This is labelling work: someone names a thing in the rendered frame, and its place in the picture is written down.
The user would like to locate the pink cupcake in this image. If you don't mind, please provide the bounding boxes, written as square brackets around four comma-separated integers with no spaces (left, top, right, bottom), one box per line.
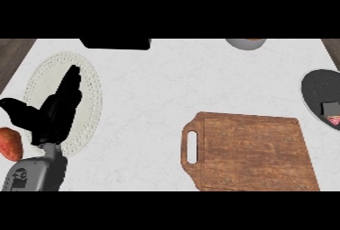
[321,102,340,127]

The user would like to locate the grey bowl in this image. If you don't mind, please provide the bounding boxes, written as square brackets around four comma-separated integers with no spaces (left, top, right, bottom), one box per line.
[225,39,268,51]

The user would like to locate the white round placemat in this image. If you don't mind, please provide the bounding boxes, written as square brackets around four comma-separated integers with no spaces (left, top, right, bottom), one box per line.
[23,51,104,158]

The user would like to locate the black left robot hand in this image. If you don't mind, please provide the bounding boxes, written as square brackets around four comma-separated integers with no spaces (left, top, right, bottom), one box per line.
[0,64,85,146]

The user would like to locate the orange-red vegetable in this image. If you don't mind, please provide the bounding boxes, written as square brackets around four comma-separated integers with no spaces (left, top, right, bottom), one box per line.
[0,127,24,163]

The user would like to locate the dark grey pan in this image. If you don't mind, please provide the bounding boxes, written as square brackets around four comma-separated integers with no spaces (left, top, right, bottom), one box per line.
[301,68,340,131]

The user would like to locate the brown wooden cutting board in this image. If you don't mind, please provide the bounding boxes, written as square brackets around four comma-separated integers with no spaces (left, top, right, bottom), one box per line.
[179,111,321,192]

